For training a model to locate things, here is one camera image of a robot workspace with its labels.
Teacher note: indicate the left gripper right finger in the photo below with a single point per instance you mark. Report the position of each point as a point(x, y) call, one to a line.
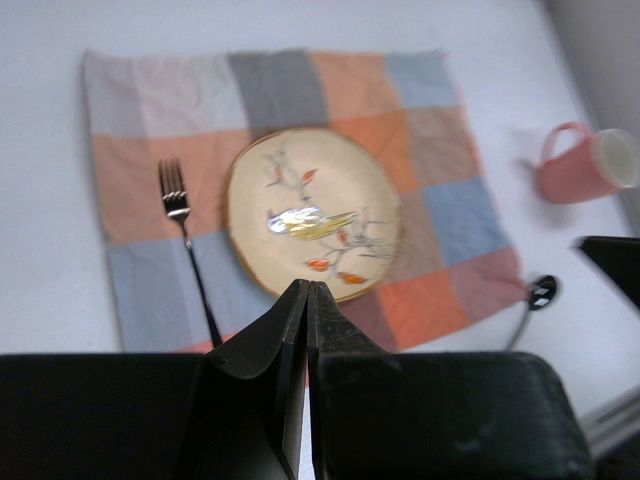
point(354, 420)

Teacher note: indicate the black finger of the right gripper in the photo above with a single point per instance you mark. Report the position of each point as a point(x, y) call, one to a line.
point(618, 258)

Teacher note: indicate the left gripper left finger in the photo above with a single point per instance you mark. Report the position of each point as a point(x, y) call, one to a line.
point(247, 419)

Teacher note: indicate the black metal spoon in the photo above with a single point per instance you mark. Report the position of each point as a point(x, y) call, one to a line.
point(541, 293)

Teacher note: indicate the pink ceramic mug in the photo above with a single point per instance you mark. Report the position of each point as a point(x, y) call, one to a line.
point(579, 165)

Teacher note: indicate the beige bird pattern plate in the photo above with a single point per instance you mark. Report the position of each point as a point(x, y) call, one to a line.
point(310, 203)

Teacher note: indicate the dark metal fork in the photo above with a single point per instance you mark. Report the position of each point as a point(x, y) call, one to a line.
point(177, 209)

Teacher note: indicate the checkered orange blue placemat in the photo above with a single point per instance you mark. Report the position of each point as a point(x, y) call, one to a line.
point(224, 177)

